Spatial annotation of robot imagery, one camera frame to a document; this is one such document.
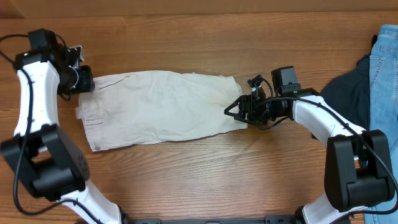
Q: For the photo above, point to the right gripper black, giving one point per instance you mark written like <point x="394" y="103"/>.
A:
<point x="245" y="109"/>

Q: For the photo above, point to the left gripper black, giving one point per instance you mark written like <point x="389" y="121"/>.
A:
<point x="88" y="83"/>

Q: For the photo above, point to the beige shorts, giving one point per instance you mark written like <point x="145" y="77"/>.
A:
<point x="156" y="106"/>

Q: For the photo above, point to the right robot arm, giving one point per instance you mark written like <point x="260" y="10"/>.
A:
<point x="358" y="172"/>

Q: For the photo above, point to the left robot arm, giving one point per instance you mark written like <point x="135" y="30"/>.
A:
<point x="45" y="161"/>

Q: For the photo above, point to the dark navy shirt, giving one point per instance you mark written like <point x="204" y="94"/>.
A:
<point x="349" y="94"/>

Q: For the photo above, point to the blue denim jeans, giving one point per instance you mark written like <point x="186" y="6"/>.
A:
<point x="383" y="87"/>

